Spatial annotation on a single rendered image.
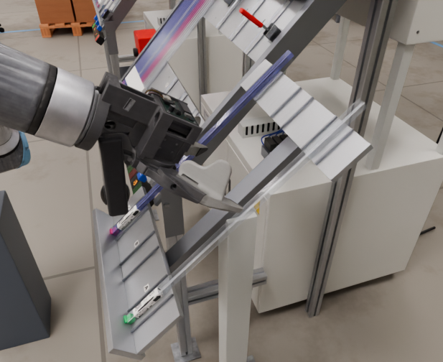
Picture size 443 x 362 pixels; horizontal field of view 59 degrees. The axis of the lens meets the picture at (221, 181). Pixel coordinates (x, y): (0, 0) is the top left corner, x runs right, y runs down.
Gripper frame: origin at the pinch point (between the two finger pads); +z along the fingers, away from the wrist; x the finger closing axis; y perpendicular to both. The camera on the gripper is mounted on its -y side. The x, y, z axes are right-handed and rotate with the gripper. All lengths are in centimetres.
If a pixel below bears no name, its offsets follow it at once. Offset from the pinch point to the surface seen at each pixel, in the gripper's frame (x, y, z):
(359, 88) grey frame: 32, 20, 42
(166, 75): 75, -7, 14
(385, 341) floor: 13, -46, 110
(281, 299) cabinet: 35, -54, 77
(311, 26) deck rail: 34.7, 24.9, 22.2
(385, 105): 37, 20, 58
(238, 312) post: 8.0, -34.2, 30.2
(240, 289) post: 8.0, -27.1, 26.2
